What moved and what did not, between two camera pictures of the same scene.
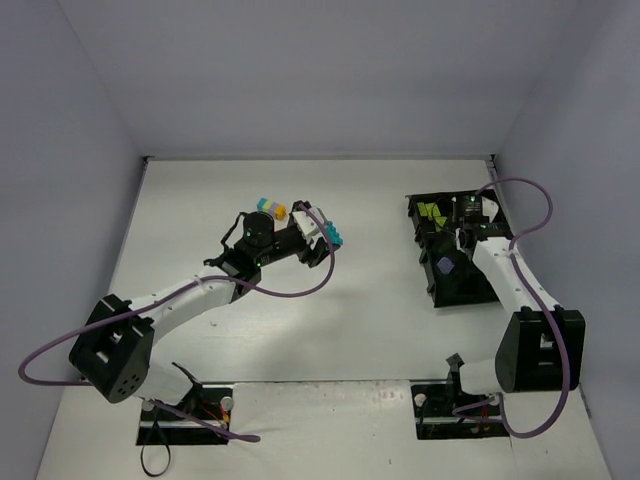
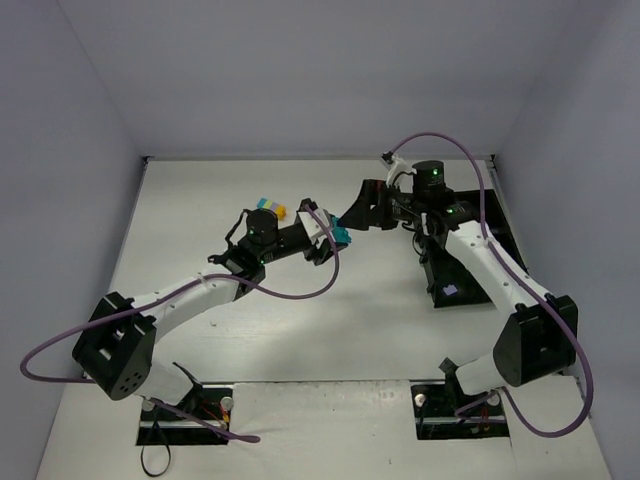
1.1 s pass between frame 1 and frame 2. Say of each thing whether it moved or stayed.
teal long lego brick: moved
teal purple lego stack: stayed
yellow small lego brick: stayed
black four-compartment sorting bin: stayed
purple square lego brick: moved
